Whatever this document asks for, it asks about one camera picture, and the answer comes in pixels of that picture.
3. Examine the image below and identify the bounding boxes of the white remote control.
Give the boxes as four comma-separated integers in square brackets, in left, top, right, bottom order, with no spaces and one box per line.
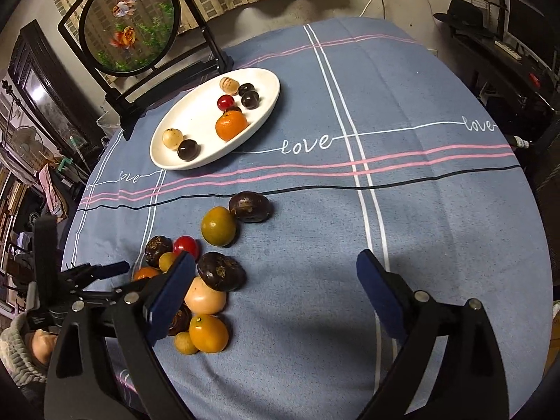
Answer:
[494,40,523,60]

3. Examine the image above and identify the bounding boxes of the round goldfish screen black stand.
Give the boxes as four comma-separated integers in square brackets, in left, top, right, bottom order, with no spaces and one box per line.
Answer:
[58,0,235,141]

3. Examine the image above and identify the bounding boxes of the green-yellow citrus fruit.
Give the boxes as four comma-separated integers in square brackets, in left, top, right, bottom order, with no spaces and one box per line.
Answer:
[201,206,238,246]

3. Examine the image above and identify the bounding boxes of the person's left forearm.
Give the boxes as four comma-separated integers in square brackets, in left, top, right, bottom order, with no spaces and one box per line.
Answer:
[0,313,49,388]

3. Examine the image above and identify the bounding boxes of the dark brown water chestnut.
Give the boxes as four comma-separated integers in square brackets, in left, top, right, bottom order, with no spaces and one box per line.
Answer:
[228,191,271,223]
[145,235,174,267]
[166,304,193,337]
[196,251,246,292]

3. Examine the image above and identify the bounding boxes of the clear plastic bag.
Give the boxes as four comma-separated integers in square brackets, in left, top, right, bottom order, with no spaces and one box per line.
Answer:
[97,106,121,140]

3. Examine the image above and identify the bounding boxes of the pink cloth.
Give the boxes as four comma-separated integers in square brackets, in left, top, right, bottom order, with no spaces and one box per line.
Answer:
[38,166,66,216]

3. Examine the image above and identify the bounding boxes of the pale peach round fruit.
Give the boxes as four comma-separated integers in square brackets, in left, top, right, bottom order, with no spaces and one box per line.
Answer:
[184,276,228,316]

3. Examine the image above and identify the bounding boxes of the dark red round fruit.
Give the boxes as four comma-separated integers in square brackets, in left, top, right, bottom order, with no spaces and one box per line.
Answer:
[173,236,201,261]

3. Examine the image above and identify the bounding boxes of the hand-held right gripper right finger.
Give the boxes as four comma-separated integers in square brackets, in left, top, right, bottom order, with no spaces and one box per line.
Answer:
[356,249,510,420]

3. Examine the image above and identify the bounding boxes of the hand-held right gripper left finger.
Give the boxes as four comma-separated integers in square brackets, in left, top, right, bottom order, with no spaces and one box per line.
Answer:
[44,251,196,420]

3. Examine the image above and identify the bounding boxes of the white oval plate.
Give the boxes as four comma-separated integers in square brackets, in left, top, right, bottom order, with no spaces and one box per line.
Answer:
[149,67,281,171]

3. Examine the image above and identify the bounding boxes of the yellow-orange citrus fruit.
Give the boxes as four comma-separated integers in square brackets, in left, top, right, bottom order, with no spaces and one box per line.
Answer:
[189,314,229,354]

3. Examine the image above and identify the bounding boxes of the blue striped tablecloth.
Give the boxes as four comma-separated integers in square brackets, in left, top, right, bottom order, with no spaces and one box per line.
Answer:
[61,17,554,420]

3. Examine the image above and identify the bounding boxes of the standing fan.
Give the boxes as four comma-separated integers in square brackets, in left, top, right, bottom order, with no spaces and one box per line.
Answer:
[11,126,44,159]

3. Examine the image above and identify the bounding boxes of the dark wooden cabinet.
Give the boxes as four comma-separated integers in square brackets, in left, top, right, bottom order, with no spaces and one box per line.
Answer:
[6,20,106,154]

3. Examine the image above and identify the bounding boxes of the orange tangerine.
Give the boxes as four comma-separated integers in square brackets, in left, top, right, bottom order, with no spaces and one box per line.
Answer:
[215,111,250,142]
[132,266,162,282]

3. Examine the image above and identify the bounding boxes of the person's left hand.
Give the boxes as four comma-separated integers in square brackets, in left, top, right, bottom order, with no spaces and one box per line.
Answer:
[24,330,57,366]

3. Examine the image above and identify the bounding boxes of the dark wooden desk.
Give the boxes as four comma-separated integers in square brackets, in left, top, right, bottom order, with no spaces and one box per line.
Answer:
[433,9,560,141]

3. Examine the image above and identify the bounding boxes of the computer monitor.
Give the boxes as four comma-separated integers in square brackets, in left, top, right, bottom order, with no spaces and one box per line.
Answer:
[503,0,560,71]

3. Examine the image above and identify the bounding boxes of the black hat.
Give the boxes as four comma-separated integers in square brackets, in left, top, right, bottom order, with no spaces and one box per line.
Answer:
[433,0,495,38]

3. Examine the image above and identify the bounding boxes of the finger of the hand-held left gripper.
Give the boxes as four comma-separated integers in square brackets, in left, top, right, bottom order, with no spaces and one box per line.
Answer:
[65,261,130,289]

